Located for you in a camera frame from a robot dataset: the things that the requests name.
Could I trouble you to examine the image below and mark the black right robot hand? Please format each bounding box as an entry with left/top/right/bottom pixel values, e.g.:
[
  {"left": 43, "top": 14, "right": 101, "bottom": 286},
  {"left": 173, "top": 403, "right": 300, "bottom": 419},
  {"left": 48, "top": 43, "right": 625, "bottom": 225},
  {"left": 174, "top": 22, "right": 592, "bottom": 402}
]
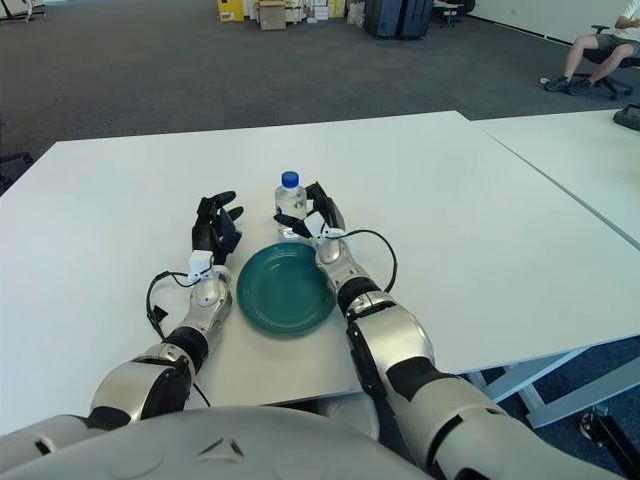
[{"left": 272, "top": 181, "right": 346, "bottom": 239}]

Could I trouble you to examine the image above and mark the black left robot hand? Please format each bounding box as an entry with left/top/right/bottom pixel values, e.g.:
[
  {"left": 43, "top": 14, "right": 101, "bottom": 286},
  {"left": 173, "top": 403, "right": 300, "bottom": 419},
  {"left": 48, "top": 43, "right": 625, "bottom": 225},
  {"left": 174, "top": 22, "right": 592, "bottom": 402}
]
[{"left": 191, "top": 190, "right": 245, "bottom": 266}]

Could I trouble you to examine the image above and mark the clear bottle with blue cap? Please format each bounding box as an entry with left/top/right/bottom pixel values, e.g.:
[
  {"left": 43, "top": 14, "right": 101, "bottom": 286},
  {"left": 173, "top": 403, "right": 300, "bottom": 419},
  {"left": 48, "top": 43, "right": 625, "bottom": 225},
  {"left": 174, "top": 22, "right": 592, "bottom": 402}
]
[{"left": 273, "top": 170, "right": 307, "bottom": 241}]

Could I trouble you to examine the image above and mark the green round plate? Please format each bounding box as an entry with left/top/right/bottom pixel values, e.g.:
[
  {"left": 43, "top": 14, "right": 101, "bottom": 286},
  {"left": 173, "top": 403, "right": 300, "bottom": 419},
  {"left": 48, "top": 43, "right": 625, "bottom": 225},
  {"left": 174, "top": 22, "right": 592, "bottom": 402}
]
[{"left": 236, "top": 241, "right": 336, "bottom": 339}]

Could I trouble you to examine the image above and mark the stack of white boxes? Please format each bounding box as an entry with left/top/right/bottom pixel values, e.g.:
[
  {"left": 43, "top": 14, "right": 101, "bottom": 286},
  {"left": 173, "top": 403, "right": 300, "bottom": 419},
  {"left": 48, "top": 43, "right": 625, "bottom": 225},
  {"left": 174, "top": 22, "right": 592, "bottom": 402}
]
[{"left": 285, "top": 0, "right": 349, "bottom": 24}]

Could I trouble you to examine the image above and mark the brown cardboard box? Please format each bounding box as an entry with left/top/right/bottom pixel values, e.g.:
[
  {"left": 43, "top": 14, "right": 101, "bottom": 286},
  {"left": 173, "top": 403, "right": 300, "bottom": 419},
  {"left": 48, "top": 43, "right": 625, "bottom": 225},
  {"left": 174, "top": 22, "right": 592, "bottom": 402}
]
[{"left": 257, "top": 0, "right": 288, "bottom": 30}]

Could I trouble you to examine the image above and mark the yellow box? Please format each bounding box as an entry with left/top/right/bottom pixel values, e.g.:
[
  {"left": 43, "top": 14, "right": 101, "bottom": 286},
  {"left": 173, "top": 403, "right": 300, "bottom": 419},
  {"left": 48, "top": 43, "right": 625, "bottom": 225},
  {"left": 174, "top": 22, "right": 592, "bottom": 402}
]
[{"left": 216, "top": 0, "right": 245, "bottom": 23}]

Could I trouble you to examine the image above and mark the grey robot torso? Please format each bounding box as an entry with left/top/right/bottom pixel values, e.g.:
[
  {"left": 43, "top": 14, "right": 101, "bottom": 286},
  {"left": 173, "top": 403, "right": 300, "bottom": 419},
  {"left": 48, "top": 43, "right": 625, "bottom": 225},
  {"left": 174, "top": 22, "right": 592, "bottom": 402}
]
[{"left": 0, "top": 404, "right": 431, "bottom": 480}]

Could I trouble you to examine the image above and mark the black and white floor stand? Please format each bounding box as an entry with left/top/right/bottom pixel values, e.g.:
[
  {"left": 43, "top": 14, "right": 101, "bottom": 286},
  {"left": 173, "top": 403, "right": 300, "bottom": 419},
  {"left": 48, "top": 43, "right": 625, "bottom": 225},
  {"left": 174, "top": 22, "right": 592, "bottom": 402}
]
[{"left": 0, "top": 0, "right": 47, "bottom": 21}]

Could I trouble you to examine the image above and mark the seated person in shorts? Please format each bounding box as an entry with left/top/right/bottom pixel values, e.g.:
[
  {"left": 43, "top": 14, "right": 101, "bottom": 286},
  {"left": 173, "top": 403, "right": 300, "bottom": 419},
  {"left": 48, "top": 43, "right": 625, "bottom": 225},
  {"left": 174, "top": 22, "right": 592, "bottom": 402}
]
[{"left": 544, "top": 0, "right": 640, "bottom": 96}]

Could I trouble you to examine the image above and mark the black office chair under person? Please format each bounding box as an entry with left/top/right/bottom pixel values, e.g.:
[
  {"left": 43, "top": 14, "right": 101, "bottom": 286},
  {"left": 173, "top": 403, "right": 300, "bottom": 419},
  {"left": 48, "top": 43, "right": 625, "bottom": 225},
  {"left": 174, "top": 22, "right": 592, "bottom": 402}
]
[{"left": 569, "top": 24, "right": 635, "bottom": 102}]

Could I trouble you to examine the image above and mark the black bag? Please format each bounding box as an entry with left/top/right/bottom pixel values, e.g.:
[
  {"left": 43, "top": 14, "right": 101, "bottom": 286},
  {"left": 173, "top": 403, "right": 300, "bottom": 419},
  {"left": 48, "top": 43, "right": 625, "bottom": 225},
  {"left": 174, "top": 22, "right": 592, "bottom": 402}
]
[{"left": 612, "top": 104, "right": 640, "bottom": 130}]

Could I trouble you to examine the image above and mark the black stand with caster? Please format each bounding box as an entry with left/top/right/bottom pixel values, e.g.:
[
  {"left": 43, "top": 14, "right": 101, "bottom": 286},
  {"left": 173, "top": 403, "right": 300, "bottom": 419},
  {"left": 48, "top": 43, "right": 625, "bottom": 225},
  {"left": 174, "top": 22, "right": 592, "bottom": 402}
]
[{"left": 577, "top": 404, "right": 640, "bottom": 480}]

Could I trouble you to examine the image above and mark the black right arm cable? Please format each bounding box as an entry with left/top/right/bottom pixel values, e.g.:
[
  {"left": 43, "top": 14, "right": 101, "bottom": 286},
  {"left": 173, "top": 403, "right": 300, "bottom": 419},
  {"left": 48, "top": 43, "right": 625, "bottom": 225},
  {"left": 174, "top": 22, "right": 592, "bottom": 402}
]
[{"left": 324, "top": 228, "right": 399, "bottom": 294}]

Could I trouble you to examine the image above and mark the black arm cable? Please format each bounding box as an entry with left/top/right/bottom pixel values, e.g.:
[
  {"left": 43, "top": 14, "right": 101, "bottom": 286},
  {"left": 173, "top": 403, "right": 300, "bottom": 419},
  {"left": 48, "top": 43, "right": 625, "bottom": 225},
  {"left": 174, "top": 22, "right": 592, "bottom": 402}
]
[
  {"left": 324, "top": 228, "right": 399, "bottom": 294},
  {"left": 145, "top": 269, "right": 211, "bottom": 409}
]

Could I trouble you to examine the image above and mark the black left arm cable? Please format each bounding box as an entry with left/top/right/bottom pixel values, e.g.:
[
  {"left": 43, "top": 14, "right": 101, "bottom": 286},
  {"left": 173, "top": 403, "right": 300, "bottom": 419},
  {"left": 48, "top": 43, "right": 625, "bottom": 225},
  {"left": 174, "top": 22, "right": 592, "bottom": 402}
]
[{"left": 145, "top": 269, "right": 211, "bottom": 409}]

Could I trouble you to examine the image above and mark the white table leg frame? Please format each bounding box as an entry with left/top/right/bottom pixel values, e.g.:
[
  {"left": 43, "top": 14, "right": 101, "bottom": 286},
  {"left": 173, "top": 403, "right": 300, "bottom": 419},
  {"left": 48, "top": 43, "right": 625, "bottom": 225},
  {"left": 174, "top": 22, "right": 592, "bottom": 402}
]
[{"left": 462, "top": 342, "right": 640, "bottom": 429}]

